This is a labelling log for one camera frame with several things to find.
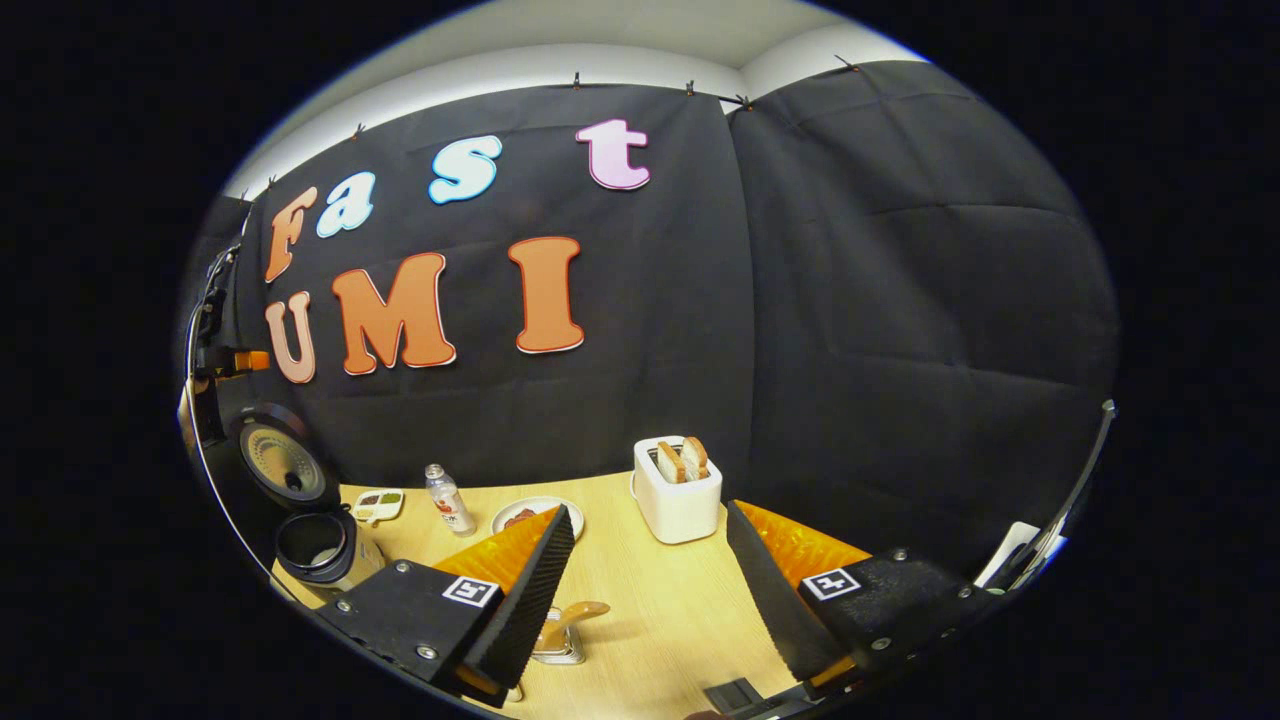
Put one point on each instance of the white toaster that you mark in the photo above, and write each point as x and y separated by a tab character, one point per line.
680	505

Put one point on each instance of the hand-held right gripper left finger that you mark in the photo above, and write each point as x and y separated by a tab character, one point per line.
525	600

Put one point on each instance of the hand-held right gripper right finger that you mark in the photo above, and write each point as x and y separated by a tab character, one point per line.
770	590

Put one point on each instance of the black backdrop cloth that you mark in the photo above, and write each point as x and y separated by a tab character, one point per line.
850	300

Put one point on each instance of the white divided dish of beans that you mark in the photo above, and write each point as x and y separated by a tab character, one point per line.
378	505

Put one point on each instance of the small clear drink bottle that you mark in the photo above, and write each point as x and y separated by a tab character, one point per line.
450	505

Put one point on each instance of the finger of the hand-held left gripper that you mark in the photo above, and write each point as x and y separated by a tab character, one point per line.
250	361

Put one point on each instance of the black rice cooker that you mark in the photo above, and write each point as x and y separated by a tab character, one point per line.
285	470

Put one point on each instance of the white plate with meat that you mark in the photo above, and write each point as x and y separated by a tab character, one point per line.
520	515

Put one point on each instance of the wooden spoon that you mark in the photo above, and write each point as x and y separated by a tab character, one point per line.
575	615

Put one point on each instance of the toasted bread slice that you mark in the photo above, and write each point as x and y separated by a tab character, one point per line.
669	462
696	456

